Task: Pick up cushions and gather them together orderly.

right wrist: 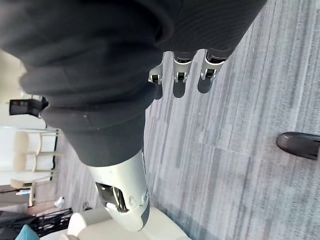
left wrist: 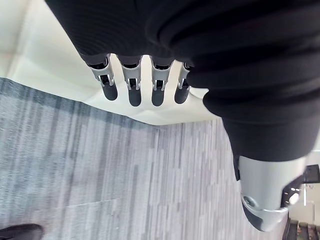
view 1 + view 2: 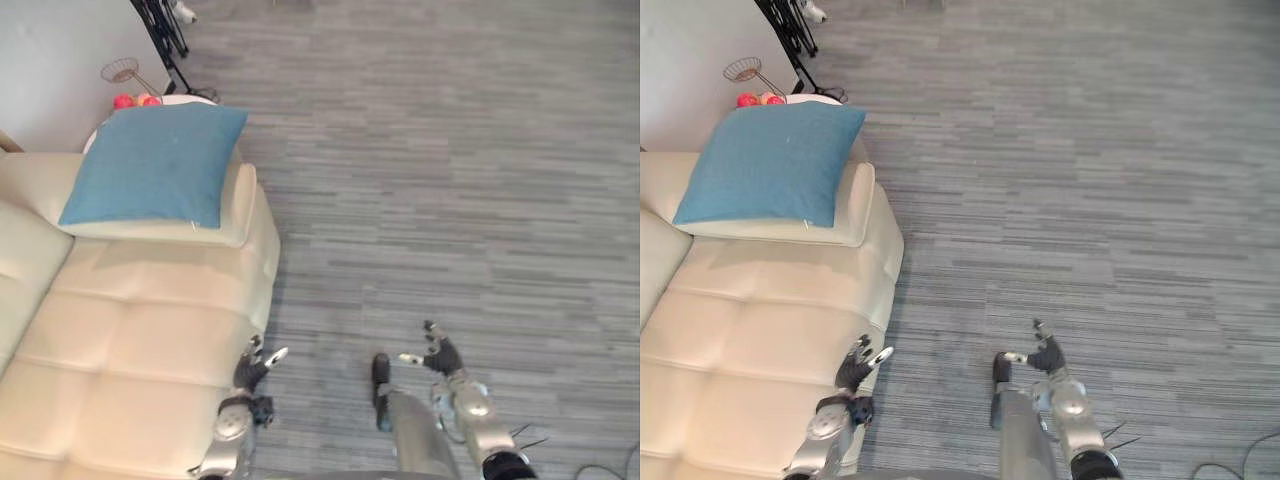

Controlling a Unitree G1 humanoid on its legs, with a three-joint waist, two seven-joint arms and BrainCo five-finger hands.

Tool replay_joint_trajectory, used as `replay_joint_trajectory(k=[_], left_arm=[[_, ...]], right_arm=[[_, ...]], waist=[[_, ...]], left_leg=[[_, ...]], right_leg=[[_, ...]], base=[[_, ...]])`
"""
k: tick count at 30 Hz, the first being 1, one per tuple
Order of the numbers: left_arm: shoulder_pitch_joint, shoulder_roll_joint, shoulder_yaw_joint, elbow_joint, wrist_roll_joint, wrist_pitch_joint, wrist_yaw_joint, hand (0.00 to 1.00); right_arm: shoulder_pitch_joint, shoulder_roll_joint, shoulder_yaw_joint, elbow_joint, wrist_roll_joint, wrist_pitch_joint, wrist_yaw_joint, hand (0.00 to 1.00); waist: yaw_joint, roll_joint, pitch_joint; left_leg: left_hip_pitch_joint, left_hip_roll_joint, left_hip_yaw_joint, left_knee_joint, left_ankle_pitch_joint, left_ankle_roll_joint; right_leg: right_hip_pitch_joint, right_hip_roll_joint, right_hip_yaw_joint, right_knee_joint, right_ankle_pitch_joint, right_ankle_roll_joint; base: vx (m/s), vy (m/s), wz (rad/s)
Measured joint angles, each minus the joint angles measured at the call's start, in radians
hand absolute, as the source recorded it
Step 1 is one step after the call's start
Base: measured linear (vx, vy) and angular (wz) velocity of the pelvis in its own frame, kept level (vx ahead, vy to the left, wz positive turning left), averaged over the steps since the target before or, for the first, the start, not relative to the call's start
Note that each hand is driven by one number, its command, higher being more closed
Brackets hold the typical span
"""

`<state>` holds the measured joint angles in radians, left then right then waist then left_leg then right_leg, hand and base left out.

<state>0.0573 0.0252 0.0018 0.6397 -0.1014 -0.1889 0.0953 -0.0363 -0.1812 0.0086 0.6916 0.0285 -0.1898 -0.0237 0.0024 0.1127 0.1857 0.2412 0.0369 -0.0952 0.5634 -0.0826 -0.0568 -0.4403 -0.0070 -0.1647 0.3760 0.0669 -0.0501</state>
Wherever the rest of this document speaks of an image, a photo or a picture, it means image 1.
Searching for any cream wooden chair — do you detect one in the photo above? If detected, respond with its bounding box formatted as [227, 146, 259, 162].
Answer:
[9, 128, 65, 207]

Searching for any blue cloth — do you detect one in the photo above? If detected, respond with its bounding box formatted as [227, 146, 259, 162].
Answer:
[17, 224, 41, 240]

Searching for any black metal rack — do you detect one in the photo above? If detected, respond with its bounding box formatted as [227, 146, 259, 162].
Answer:
[29, 207, 74, 237]

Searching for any dark robot foot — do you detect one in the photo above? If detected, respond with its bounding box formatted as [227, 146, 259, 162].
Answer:
[275, 131, 320, 161]

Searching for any black box device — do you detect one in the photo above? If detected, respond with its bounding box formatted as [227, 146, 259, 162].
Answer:
[9, 98, 49, 117]

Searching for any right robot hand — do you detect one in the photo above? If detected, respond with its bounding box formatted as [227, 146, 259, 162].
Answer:
[0, 0, 266, 232]

